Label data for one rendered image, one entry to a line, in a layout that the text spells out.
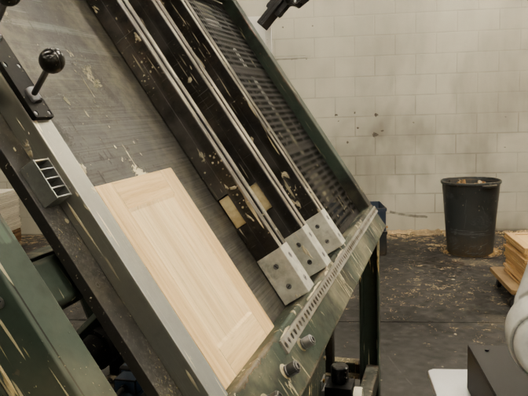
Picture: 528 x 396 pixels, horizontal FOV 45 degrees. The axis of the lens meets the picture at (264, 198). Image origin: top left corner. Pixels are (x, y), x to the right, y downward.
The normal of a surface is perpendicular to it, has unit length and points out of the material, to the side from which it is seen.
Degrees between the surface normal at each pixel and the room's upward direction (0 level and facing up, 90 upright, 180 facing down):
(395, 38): 90
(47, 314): 57
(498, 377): 1
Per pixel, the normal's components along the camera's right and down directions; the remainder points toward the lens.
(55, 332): 0.79, -0.53
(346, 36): -0.11, 0.15
